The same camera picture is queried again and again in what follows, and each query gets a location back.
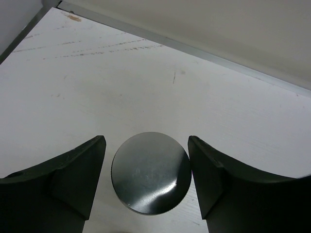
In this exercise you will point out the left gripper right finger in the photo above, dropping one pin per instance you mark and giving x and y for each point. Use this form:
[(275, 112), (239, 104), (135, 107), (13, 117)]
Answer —
[(237, 198)]

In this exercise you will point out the silver lid spice jar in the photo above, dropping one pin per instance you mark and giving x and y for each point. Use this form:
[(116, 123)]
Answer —
[(151, 173)]

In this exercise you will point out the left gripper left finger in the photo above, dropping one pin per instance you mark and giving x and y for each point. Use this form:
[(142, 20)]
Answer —
[(55, 196)]

